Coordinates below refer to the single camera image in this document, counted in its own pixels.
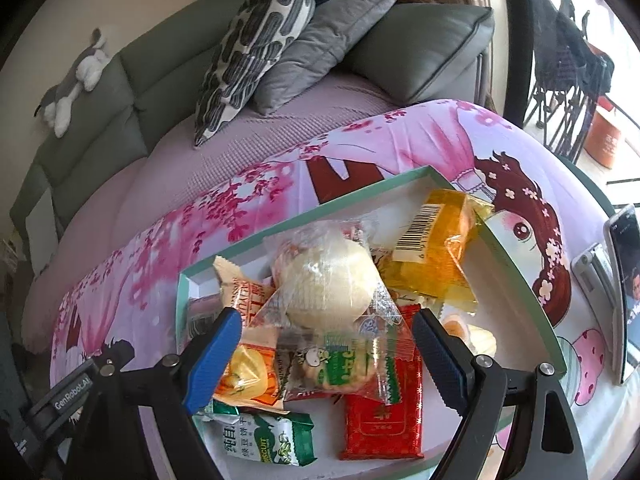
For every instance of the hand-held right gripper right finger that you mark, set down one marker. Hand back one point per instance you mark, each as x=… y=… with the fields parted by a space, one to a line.
x=440 y=355

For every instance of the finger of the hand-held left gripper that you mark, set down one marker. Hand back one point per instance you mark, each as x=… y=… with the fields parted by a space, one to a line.
x=112 y=352

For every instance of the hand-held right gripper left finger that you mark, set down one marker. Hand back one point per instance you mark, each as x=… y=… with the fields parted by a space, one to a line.
x=210 y=360

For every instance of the round bun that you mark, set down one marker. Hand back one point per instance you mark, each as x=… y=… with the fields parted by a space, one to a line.
x=325 y=280
x=475 y=337

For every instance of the orange and white snack packet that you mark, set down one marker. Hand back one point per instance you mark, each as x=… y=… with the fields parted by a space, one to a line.
x=250 y=380

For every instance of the red snack packet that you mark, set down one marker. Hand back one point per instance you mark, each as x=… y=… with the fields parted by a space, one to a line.
x=385 y=420

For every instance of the cookie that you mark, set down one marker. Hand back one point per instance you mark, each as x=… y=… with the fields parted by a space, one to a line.
x=345 y=367

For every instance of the green biscuit packet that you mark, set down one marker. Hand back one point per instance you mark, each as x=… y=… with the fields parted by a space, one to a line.
x=270 y=440

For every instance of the yellow cake packet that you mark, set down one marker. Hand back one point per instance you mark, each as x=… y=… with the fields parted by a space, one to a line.
x=435 y=255

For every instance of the teal cardboard tray box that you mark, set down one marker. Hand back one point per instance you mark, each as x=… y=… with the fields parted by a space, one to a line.
x=360 y=205

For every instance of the white board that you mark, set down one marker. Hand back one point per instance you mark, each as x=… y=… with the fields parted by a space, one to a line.
x=42 y=230

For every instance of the silver phone stand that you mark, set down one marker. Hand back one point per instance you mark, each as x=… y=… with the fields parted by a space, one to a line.
x=595 y=270

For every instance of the pink ribbed sofa cover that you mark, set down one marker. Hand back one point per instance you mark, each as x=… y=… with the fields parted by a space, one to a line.
x=200 y=160

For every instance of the smartphone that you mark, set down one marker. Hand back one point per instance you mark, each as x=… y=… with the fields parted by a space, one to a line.
x=627 y=280

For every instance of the printed cartoon blanket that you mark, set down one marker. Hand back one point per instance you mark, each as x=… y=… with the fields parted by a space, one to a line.
x=425 y=130

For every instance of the orange bucket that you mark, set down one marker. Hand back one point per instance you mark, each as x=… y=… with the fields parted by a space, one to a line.
x=605 y=140

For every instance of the grey and white plush toy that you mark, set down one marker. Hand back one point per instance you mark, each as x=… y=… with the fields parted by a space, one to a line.
x=75 y=80

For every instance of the grey sofa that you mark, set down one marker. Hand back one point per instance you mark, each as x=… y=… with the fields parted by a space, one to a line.
x=165 y=75

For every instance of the black and white patterned pillow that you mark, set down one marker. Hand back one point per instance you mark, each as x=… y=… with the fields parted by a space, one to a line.
x=250 y=45

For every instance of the black folding chair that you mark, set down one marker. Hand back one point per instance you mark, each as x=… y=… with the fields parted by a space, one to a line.
x=570 y=60

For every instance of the grey pillow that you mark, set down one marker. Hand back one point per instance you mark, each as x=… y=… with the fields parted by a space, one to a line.
x=320 y=45

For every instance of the dark window frame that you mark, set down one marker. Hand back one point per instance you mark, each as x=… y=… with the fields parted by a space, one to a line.
x=517 y=35

